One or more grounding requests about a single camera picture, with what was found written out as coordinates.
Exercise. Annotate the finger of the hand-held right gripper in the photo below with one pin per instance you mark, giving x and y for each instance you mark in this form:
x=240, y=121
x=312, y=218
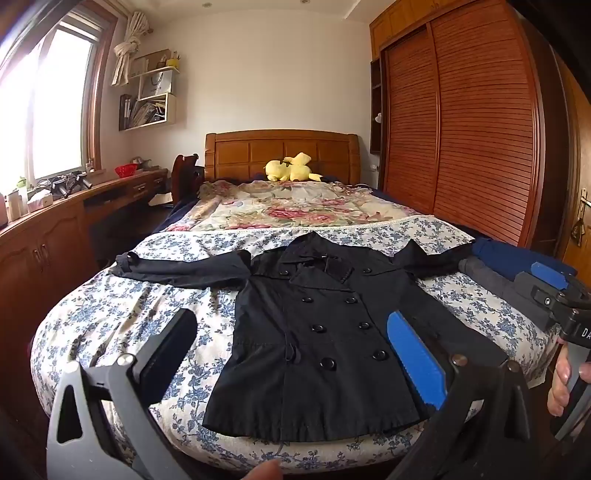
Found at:
x=549, y=274
x=535, y=290

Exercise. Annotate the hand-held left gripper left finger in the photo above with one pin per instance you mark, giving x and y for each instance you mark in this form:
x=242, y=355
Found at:
x=171, y=350

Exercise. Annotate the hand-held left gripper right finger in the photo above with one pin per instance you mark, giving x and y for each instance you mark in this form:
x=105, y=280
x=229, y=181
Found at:
x=415, y=360

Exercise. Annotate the black double-breasted coat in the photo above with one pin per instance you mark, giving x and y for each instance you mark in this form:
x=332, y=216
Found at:
x=314, y=350

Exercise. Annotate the person's right hand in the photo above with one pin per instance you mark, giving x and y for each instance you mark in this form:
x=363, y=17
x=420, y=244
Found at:
x=557, y=378

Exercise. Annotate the person's left hand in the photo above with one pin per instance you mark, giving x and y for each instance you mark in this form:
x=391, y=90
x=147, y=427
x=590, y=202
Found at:
x=263, y=471

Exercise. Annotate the blue floral blanket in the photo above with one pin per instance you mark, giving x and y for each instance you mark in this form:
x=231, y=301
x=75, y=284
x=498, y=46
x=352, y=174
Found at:
x=138, y=323

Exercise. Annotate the folded grey garment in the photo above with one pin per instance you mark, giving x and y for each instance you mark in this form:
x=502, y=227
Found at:
x=489, y=281

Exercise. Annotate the folded blue garment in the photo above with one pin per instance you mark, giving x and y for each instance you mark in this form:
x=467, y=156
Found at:
x=498, y=256

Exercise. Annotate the wooden door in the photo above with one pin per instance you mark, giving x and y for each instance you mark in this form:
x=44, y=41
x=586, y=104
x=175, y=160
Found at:
x=579, y=161

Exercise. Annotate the white paper sheet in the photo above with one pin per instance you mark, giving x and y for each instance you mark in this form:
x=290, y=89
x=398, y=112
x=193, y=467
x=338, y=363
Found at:
x=161, y=200

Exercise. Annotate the wooden slatted wardrobe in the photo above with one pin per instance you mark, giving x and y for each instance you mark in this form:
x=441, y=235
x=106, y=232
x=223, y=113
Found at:
x=480, y=138

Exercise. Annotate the long wooden desk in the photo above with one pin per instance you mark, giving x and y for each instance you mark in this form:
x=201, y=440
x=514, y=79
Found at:
x=46, y=240

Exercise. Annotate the wooden chair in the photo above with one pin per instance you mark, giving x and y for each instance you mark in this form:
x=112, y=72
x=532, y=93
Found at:
x=182, y=175

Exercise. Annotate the pink floral quilt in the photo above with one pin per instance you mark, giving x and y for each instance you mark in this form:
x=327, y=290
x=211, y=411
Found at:
x=286, y=207

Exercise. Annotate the red bowl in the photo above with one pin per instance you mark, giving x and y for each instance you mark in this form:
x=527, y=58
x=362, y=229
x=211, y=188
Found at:
x=127, y=170

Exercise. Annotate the small grey container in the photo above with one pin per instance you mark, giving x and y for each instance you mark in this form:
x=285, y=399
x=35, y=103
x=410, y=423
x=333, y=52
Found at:
x=145, y=164

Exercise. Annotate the black hand tools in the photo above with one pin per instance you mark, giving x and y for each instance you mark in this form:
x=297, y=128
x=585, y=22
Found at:
x=69, y=182

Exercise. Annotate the white tissue box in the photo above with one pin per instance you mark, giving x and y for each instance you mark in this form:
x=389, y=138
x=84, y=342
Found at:
x=40, y=203

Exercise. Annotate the wooden headboard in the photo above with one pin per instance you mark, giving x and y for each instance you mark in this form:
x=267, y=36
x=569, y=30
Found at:
x=240, y=157

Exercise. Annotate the white bottle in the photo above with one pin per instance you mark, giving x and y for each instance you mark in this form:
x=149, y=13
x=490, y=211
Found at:
x=14, y=205

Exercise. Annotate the yellow plush toy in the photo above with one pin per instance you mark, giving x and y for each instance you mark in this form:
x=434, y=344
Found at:
x=295, y=171

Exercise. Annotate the green-capped bottle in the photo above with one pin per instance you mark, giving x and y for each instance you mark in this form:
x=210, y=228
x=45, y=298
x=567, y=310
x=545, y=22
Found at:
x=21, y=182

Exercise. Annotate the row of books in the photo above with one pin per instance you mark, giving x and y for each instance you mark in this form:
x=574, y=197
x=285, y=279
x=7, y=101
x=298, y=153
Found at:
x=138, y=113

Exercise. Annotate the white paper bag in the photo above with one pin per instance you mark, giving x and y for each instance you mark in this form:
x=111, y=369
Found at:
x=157, y=83

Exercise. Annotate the wood-framed window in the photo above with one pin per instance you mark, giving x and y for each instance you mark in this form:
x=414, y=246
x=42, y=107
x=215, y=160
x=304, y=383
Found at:
x=55, y=101

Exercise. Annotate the yellow shelf ornament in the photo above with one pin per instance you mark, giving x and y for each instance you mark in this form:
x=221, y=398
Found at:
x=173, y=62

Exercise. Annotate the beige flat box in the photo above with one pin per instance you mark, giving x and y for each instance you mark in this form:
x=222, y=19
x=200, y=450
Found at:
x=147, y=62

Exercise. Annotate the tied beige curtain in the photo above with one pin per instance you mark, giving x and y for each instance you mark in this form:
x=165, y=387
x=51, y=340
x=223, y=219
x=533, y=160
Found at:
x=124, y=55

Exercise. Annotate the white wall shelf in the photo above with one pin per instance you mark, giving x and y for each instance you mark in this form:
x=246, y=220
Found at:
x=171, y=110

